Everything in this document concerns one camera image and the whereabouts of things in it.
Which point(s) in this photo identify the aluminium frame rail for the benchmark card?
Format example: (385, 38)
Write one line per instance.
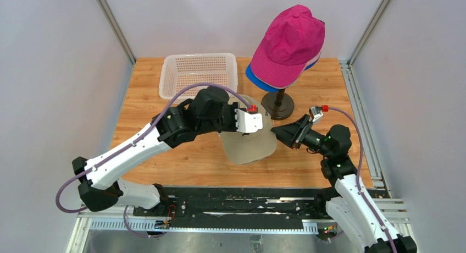
(284, 217)

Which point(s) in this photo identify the white plastic basket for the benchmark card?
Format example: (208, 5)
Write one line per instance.
(181, 70)

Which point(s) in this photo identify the blue baseball cap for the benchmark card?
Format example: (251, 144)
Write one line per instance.
(265, 87)

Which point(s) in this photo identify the light pink baseball cap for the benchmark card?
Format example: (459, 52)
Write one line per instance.
(275, 74)

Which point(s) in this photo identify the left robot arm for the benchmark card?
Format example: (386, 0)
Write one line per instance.
(101, 185)

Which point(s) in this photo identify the khaki baseball cap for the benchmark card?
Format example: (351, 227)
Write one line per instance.
(243, 149)

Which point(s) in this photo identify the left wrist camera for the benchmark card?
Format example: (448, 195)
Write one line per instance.
(248, 120)

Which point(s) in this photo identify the dark wooden mannequin stand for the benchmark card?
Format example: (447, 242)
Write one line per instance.
(279, 105)

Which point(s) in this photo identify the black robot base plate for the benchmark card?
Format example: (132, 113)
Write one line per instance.
(229, 199)

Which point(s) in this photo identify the magenta baseball cap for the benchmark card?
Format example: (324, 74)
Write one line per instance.
(294, 36)

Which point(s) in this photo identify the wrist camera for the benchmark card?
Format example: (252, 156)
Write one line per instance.
(248, 120)
(317, 112)

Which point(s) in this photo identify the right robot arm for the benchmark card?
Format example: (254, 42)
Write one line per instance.
(346, 201)

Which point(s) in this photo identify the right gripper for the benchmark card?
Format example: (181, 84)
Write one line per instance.
(287, 134)

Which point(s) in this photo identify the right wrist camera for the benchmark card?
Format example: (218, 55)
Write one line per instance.
(317, 112)

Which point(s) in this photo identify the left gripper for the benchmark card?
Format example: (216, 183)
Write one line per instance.
(232, 108)

